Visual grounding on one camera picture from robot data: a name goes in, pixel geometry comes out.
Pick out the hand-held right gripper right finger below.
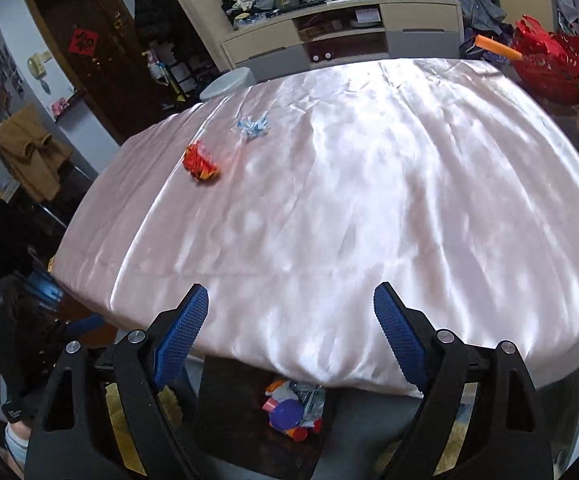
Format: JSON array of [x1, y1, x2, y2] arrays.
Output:
[[373, 281, 555, 480]]

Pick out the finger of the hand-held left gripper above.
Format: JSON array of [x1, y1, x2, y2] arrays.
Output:
[[64, 312, 107, 341]]

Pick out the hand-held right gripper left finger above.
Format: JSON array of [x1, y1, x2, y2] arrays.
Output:
[[23, 282, 210, 480]]

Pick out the black glossy trash bin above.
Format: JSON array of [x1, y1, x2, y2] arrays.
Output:
[[196, 355, 350, 480]]

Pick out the white plastic wrapper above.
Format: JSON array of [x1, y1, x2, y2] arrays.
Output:
[[289, 382, 326, 418]]

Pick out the purple plastic lid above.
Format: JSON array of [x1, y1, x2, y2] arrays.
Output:
[[269, 401, 304, 430]]

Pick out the red and gold wrapper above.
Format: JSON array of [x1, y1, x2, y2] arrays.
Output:
[[182, 141, 222, 182]]

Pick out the blue white wrapper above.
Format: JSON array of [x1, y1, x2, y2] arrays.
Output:
[[234, 114, 271, 140]]

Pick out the person's left forearm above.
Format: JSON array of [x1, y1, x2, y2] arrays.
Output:
[[4, 422, 32, 476]]

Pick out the blue plastic object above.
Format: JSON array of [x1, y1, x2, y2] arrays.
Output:
[[29, 270, 65, 311]]

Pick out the yellow fleece garment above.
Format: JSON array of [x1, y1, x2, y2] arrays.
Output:
[[104, 382, 185, 476]]

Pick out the bed with pink satin sheet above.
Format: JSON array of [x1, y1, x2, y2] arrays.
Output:
[[49, 57, 579, 398]]

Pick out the brown coat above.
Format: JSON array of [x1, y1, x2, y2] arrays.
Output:
[[0, 104, 75, 203]]

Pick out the dark brown door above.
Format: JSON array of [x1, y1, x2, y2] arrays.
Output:
[[24, 0, 180, 146]]

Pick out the white round stool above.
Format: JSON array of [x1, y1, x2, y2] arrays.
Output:
[[199, 66, 256, 101]]

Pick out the white spray bottle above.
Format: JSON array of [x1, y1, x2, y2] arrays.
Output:
[[142, 45, 177, 86]]

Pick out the red diamond door decoration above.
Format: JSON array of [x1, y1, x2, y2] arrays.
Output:
[[68, 29, 100, 61]]

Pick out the orange foam tube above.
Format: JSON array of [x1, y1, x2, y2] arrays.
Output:
[[475, 34, 524, 61]]

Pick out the red basket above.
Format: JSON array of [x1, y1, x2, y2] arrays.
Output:
[[512, 15, 579, 106]]

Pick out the beige and grey cabinet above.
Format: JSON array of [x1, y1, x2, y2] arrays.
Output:
[[219, 0, 465, 83]]

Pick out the hanging dark coat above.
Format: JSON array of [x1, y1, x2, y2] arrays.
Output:
[[126, 0, 190, 51]]

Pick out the white folding screen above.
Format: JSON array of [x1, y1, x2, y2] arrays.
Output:
[[162, 0, 240, 71]]

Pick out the grey hanging clothes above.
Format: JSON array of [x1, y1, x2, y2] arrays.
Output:
[[447, 0, 507, 56]]

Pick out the photos on wall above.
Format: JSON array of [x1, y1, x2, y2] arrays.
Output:
[[0, 45, 25, 106]]

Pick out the cream wall intercom phone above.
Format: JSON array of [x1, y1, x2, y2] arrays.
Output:
[[26, 50, 52, 81]]

